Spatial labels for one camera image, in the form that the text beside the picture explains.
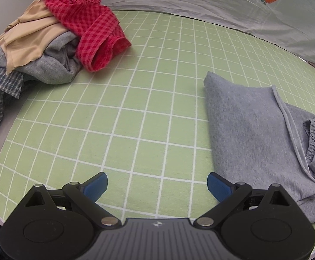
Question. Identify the grey crumpled garment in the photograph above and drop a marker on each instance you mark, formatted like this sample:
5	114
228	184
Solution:
49	67

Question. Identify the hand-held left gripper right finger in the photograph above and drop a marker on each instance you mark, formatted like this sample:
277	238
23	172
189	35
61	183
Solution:
218	189

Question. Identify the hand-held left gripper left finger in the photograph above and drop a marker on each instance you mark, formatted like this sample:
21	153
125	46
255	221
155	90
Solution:
96	187

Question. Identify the red checked garment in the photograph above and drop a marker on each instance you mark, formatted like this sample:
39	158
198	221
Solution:
97	32

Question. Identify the grey sweatpants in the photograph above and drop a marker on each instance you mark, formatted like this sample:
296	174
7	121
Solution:
244	130

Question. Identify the green grid mat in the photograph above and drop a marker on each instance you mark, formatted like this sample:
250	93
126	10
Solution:
119	127

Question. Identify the beige garment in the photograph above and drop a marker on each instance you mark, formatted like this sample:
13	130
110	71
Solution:
30	40

